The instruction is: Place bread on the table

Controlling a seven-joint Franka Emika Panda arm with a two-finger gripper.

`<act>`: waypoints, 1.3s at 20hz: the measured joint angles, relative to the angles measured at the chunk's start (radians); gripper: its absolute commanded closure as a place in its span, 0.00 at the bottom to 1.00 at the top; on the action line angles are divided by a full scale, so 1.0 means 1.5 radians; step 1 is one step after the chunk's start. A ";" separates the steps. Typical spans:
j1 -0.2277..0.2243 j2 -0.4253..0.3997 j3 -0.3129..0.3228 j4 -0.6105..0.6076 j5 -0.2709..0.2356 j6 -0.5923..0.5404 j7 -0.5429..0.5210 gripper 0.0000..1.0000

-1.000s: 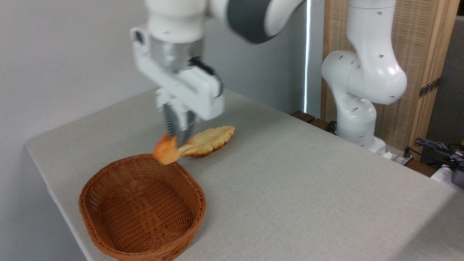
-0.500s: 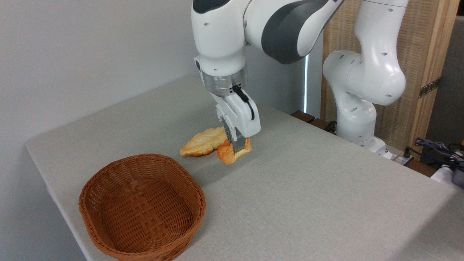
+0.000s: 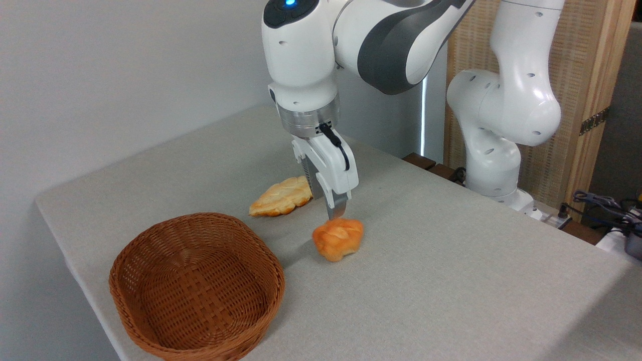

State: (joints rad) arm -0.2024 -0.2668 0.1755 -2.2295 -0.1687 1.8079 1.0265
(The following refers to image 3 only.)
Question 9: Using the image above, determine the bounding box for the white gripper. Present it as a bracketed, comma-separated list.
[291, 132, 360, 220]

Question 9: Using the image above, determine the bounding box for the round orange bread bun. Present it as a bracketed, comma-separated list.
[312, 218, 364, 262]

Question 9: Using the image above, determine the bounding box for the flat golden leaf-shaped bread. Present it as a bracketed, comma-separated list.
[249, 175, 314, 217]

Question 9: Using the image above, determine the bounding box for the dark brown wooden slat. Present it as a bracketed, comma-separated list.
[403, 153, 437, 171]
[429, 163, 464, 185]

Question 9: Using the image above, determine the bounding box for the grey tablecloth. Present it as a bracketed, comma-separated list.
[35, 104, 642, 361]

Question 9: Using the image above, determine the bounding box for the brown woven wicker basket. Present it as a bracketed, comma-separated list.
[109, 212, 285, 361]

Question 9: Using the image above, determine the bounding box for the white power strip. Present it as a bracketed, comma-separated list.
[537, 207, 572, 230]

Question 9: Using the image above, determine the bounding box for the brass screen hinge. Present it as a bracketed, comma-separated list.
[579, 107, 611, 136]

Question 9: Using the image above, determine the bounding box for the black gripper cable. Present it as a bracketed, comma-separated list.
[318, 123, 350, 171]

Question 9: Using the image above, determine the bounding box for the blue and black cable bundle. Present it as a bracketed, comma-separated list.
[572, 190, 642, 236]

